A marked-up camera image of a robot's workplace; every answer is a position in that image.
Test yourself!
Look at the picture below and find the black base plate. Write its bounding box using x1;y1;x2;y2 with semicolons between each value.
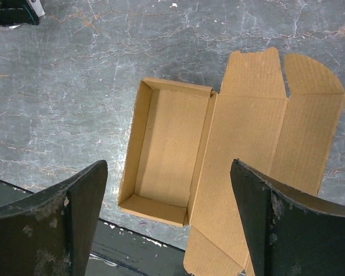
0;175;248;276

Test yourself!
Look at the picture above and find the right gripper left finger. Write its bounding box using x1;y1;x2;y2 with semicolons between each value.
0;160;108;275

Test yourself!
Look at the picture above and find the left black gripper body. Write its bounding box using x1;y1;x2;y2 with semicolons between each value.
0;0;40;26

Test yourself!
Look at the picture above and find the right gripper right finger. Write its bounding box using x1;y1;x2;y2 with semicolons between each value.
230;159;345;275

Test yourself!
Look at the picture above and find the cardboard box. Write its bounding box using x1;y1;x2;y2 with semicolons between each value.
118;47;345;275

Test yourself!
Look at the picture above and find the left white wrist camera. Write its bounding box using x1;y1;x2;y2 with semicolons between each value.
29;0;45;17

